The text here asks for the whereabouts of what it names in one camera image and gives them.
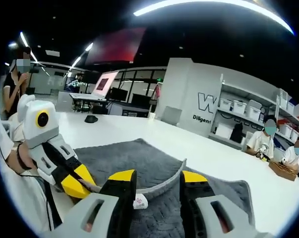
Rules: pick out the large red screen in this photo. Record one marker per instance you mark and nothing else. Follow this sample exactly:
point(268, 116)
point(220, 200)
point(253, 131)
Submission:
point(114, 47)

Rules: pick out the open laptop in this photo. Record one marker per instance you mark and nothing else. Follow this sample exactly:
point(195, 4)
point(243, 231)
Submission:
point(105, 84)

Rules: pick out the row of white storage boxes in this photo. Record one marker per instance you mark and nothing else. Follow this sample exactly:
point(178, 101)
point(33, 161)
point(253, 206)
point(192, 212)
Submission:
point(239, 106)

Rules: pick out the wooden tray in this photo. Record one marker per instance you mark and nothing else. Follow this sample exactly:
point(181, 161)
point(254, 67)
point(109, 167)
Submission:
point(283, 172)

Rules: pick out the person's left hand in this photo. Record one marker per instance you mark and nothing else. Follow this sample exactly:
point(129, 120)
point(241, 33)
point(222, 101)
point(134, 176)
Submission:
point(28, 160)

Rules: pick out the grey chair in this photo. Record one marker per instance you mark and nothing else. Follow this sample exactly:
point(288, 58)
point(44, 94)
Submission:
point(171, 115)

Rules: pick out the black rounded table object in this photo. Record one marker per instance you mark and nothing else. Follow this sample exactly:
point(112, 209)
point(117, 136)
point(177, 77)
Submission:
point(91, 119)

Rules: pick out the white paper cup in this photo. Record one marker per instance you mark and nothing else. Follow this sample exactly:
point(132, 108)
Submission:
point(152, 116)

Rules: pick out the pink hanging cloth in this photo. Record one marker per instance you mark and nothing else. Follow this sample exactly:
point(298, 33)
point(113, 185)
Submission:
point(158, 91)

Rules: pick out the grey towel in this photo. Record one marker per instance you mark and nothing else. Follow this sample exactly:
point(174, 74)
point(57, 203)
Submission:
point(144, 158)

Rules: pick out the grey metal shelf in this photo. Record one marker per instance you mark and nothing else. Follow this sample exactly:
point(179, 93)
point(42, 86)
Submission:
point(248, 88)

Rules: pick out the black monitor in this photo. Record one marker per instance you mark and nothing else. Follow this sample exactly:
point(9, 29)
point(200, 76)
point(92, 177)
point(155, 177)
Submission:
point(140, 101)
point(118, 94)

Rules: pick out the white cardboard box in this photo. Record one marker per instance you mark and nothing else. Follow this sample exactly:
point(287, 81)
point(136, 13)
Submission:
point(224, 131)

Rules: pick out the long ceiling light strip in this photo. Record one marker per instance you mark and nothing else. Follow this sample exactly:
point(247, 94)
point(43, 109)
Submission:
point(213, 3)

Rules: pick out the black bag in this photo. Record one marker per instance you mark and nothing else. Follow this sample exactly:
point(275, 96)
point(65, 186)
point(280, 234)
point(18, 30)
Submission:
point(236, 132)

